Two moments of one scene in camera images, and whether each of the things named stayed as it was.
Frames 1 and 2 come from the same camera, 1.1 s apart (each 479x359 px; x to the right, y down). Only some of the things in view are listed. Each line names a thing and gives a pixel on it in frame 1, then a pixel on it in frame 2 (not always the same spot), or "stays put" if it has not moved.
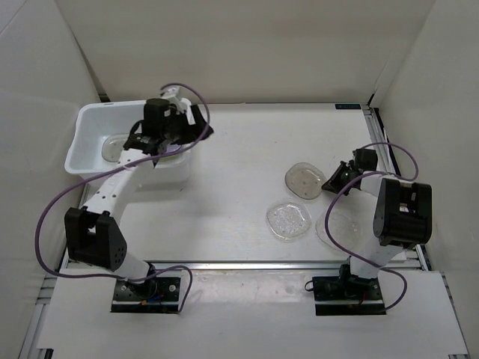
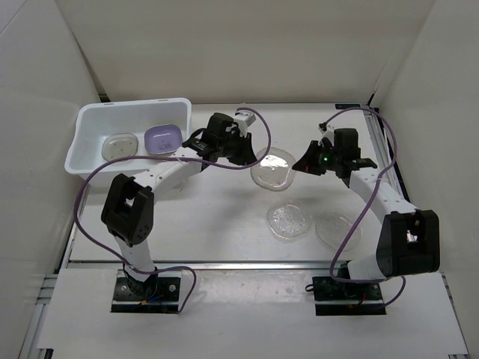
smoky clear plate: [112, 146] stays put
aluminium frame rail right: [388, 159] stays put
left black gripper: [190, 131] to [247, 155]
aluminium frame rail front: [158, 266] stays put
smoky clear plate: [305, 180] to [274, 171]
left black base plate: [162, 295] stays put
